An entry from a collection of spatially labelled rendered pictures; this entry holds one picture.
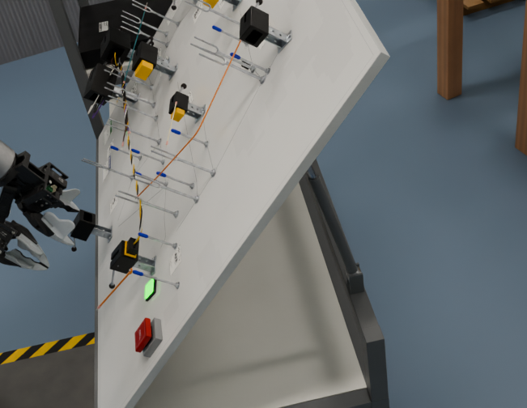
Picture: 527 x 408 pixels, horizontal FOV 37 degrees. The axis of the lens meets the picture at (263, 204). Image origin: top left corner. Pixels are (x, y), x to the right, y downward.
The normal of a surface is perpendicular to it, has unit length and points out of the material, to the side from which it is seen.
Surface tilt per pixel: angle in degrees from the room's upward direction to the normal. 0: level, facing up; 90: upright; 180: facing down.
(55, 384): 0
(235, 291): 0
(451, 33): 90
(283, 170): 50
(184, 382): 0
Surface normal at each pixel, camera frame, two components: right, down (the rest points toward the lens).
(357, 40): -0.84, -0.32
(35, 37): 0.33, 0.57
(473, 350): -0.15, -0.76
